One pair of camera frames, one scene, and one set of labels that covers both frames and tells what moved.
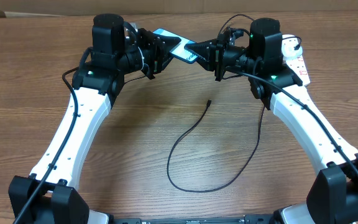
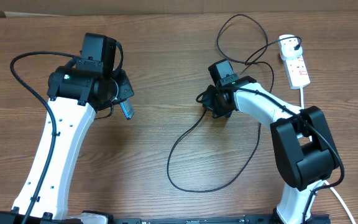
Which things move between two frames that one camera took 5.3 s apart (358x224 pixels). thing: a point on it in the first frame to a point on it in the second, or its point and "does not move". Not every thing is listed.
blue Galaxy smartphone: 179,50 to 127,109
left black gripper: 156,48 to 126,88
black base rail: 248,219 does not move
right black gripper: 211,58 to 207,102
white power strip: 298,65 does not move
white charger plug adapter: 288,46 does not move
